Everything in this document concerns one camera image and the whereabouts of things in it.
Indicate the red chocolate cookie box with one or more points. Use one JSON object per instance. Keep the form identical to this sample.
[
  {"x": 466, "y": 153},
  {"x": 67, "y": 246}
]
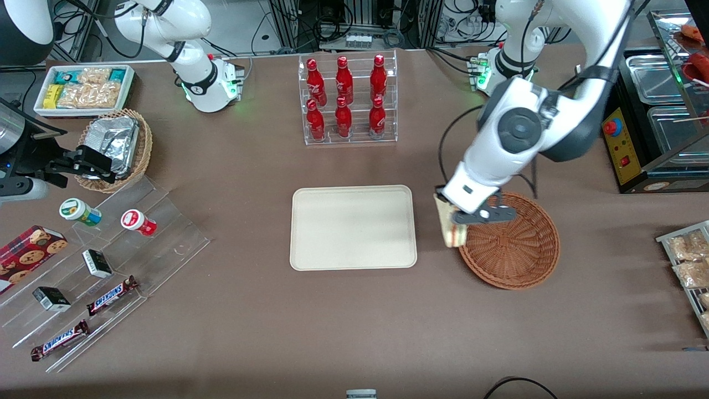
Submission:
[{"x": 27, "y": 255}]

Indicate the red lidded snack cup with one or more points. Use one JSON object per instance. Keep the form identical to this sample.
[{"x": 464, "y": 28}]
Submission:
[{"x": 135, "y": 220}]

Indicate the green lidded snack cup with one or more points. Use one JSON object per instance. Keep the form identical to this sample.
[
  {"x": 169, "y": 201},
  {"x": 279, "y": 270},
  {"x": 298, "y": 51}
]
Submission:
[{"x": 77, "y": 210}]

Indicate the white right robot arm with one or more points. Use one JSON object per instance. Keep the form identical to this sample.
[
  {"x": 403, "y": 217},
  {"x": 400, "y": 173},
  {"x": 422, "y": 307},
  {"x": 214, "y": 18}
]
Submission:
[{"x": 194, "y": 22}]

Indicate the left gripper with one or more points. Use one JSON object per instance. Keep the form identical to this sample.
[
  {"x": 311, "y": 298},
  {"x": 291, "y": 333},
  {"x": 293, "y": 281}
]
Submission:
[{"x": 439, "y": 190}]

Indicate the clear acrylic bottle rack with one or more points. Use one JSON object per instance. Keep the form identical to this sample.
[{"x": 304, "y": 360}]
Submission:
[{"x": 359, "y": 119}]

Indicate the tray of packaged pastries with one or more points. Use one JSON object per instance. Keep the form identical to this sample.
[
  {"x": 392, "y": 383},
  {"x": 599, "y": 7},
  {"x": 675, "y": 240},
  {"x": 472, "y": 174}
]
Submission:
[{"x": 662, "y": 239}]

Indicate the light tan wicker basket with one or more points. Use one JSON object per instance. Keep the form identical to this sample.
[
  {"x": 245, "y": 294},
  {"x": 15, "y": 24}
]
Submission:
[{"x": 143, "y": 149}]

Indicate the yellow snack packet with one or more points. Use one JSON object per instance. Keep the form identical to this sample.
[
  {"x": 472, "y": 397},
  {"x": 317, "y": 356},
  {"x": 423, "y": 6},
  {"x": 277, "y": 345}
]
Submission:
[{"x": 52, "y": 97}]

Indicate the white rectangular snack bin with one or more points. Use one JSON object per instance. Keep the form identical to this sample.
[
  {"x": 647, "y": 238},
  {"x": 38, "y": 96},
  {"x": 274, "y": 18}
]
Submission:
[{"x": 77, "y": 112}]

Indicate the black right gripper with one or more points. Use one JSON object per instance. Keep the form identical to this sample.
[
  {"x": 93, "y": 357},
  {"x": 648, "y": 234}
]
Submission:
[{"x": 44, "y": 151}]

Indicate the clear bag of crackers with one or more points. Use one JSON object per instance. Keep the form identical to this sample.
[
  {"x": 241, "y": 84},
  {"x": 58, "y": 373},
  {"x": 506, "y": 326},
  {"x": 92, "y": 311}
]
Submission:
[
  {"x": 704, "y": 300},
  {"x": 687, "y": 246},
  {"x": 692, "y": 274},
  {"x": 94, "y": 76},
  {"x": 88, "y": 95}
]

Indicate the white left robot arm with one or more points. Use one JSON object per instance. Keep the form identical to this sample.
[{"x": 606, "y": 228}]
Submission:
[{"x": 587, "y": 33}]

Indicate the silver foil pack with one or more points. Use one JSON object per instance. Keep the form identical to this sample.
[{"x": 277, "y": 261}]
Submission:
[{"x": 113, "y": 138}]

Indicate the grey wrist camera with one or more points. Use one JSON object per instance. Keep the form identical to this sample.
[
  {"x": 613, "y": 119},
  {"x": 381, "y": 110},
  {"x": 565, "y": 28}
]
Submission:
[
  {"x": 22, "y": 189},
  {"x": 493, "y": 215}
]

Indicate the black food warmer cabinet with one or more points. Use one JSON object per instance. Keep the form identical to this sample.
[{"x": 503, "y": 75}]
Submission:
[{"x": 623, "y": 138}]

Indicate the grey device edge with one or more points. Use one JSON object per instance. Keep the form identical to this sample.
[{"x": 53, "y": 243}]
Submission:
[{"x": 361, "y": 394}]

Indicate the teal snack packet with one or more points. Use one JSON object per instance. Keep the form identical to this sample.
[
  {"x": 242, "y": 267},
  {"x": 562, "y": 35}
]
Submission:
[
  {"x": 65, "y": 76},
  {"x": 118, "y": 74}
]

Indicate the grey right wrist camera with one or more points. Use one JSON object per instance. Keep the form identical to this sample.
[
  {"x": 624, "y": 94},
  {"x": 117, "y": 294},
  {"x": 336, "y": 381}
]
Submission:
[{"x": 22, "y": 189}]

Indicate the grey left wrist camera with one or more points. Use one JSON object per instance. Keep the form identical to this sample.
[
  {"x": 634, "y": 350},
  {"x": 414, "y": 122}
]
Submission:
[{"x": 493, "y": 215}]

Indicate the small dark green box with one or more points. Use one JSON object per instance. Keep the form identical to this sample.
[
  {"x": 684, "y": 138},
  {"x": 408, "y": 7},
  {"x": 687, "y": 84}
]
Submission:
[
  {"x": 97, "y": 265},
  {"x": 52, "y": 299}
]

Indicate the beige plastic serving tray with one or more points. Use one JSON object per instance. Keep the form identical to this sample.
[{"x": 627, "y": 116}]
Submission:
[{"x": 354, "y": 227}]

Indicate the red food piece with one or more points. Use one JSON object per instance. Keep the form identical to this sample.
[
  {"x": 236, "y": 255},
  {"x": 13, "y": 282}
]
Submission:
[
  {"x": 698, "y": 67},
  {"x": 692, "y": 31}
]

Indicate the red soda bottle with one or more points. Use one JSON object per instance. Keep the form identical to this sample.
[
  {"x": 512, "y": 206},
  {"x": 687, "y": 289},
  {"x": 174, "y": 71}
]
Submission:
[
  {"x": 343, "y": 117},
  {"x": 378, "y": 76},
  {"x": 316, "y": 119},
  {"x": 377, "y": 116},
  {"x": 314, "y": 80},
  {"x": 344, "y": 77}
]

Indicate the grey power strip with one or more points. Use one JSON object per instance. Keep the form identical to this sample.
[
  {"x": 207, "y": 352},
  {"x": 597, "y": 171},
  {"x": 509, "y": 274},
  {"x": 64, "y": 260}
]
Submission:
[{"x": 358, "y": 40}]

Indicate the brown round wicker basket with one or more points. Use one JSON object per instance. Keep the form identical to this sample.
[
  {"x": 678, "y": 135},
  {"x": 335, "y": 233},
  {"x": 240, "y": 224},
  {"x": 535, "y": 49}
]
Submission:
[{"x": 515, "y": 255}]

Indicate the Snickers chocolate bar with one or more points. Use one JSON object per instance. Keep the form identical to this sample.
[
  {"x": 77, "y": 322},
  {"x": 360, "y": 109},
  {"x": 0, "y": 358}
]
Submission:
[
  {"x": 58, "y": 341},
  {"x": 111, "y": 296}
]

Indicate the clear acrylic stepped display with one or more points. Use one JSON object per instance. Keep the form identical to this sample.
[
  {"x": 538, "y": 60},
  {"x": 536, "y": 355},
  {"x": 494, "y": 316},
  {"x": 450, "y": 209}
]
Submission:
[{"x": 166, "y": 249}]

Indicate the steel warmer pan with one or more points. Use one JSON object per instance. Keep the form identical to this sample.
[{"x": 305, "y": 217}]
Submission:
[
  {"x": 676, "y": 127},
  {"x": 653, "y": 77}
]

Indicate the triangular sandwich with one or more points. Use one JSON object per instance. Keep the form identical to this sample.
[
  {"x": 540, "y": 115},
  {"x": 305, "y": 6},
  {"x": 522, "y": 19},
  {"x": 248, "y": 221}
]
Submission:
[{"x": 450, "y": 235}]

